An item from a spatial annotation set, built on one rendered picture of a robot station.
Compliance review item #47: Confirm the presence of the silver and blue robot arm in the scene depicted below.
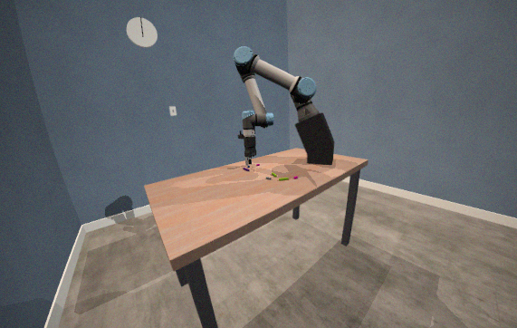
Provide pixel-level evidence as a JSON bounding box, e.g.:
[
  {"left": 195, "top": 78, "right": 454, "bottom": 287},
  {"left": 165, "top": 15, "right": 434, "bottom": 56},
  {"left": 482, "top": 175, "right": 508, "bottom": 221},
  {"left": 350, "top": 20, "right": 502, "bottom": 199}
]
[{"left": 234, "top": 46, "right": 319, "bottom": 130}]

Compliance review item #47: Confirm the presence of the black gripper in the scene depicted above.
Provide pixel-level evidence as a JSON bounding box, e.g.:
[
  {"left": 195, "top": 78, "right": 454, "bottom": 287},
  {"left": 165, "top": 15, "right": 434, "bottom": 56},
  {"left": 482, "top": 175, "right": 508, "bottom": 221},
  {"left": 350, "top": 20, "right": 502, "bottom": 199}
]
[{"left": 238, "top": 129, "right": 256, "bottom": 166}]

